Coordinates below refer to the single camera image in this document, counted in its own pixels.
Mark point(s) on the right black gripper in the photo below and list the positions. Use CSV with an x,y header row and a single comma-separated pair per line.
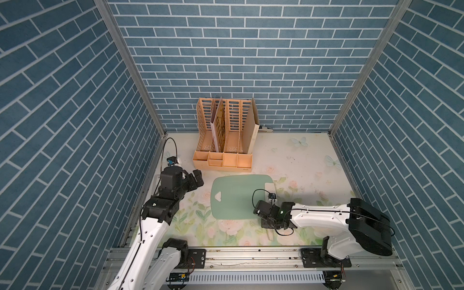
x,y
263,225

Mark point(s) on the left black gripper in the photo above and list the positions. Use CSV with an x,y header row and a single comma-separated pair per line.
x,y
193,184

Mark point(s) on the green cutting board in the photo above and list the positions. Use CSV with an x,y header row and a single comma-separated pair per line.
x,y
233,197

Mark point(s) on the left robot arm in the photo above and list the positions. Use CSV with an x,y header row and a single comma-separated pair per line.
x,y
136,272

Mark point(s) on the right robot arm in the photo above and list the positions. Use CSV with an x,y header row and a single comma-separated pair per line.
x,y
358,226

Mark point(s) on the peach desk file organizer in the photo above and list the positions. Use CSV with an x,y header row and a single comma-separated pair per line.
x,y
239,134

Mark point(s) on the brown folder in organizer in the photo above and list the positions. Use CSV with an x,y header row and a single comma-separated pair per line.
x,y
216,120

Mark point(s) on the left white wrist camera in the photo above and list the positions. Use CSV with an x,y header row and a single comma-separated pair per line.
x,y
173,161

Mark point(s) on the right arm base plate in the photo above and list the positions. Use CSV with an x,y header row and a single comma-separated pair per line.
x,y
318,258

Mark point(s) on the aluminium mounting rail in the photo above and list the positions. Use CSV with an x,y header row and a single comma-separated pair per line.
x,y
368,271

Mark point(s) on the small device at back wall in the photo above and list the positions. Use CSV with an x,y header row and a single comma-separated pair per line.
x,y
265,129

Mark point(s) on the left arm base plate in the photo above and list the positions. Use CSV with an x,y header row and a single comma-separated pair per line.
x,y
191,258

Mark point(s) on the white perforated cable tray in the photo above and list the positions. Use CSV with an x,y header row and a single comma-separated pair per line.
x,y
249,277

